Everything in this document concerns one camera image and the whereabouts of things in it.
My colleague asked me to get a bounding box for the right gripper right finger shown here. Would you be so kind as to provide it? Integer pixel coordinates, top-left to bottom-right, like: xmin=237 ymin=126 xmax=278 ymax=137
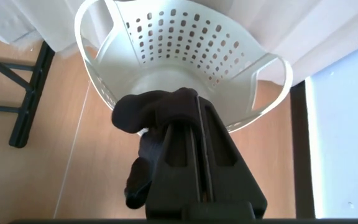
xmin=196 ymin=96 xmax=269 ymax=218

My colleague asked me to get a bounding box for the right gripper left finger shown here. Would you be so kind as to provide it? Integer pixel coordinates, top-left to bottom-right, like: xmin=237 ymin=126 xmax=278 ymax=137
xmin=144 ymin=119 xmax=203 ymax=218

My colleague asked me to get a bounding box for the black heap of clothes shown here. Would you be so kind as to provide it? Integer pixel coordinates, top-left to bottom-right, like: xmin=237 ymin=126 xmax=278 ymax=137
xmin=111 ymin=87 xmax=201 ymax=210

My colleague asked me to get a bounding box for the white laundry basket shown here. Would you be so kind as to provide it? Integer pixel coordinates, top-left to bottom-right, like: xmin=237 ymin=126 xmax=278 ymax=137
xmin=74 ymin=0 xmax=294 ymax=136

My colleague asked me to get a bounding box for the black clothes rack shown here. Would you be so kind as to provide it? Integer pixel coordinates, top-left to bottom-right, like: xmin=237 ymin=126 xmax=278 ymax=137
xmin=0 ymin=40 xmax=56 ymax=149

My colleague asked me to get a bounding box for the beige curtain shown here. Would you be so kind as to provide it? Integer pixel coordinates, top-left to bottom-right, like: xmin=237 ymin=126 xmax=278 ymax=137
xmin=0 ymin=0 xmax=358 ymax=86

